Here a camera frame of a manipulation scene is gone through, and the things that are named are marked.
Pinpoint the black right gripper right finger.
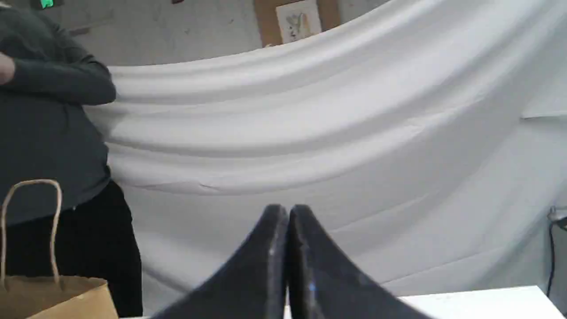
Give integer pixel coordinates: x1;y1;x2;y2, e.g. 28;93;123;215
288;205;427;319

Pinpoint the person's hand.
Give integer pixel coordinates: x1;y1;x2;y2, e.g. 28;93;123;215
0;52;16;85

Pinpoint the person in dark clothes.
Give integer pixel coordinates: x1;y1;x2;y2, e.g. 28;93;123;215
0;2;143;317

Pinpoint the black cable at right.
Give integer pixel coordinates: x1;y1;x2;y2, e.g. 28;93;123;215
547;206;567;297

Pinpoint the brown paper bag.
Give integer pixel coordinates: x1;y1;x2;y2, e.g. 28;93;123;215
1;179;119;319

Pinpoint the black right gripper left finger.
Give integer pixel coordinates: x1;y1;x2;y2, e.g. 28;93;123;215
154;204;289;319

